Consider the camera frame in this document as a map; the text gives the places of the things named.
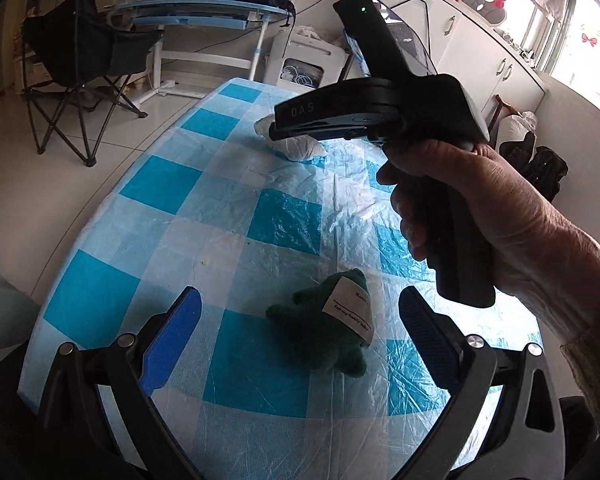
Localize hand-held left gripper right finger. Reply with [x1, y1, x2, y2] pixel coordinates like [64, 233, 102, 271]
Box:
[397, 285, 566, 480]

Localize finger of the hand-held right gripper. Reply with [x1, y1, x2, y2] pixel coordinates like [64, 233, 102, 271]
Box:
[268, 120, 381, 143]

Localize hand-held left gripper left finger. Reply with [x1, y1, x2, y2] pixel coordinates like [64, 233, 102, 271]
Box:
[37, 286, 203, 480]

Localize large white tissue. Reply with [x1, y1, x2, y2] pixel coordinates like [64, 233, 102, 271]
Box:
[254, 112, 329, 162]

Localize green plush toy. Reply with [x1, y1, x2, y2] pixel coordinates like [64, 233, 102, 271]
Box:
[266, 267, 377, 378]

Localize person's right hand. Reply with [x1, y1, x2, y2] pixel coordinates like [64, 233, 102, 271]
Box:
[376, 139, 600, 347]

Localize white plastic storage box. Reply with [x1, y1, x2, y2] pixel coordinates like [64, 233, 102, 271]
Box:
[270, 30, 353, 88]

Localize white cabinet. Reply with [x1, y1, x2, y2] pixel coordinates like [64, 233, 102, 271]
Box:
[375, 0, 548, 126]

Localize white plastic bag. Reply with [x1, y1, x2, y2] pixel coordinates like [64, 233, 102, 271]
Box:
[497, 111, 538, 148]

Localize blue checkered tablecloth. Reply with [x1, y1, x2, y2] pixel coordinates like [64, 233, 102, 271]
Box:
[19, 77, 543, 480]

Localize colourful printed bag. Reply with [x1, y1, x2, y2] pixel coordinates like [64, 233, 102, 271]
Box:
[342, 30, 368, 68]

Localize black cloth bag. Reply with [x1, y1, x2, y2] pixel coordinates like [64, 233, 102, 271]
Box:
[500, 132, 570, 203]

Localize window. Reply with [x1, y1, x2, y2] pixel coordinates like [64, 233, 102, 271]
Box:
[525, 0, 600, 126]

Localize blue study desk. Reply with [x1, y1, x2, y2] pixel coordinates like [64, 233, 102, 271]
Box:
[105, 0, 291, 101]

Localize pale green sofa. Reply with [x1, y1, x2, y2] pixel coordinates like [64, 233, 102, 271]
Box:
[0, 265, 41, 356]

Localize black folding chair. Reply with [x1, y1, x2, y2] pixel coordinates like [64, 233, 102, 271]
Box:
[20, 0, 166, 167]

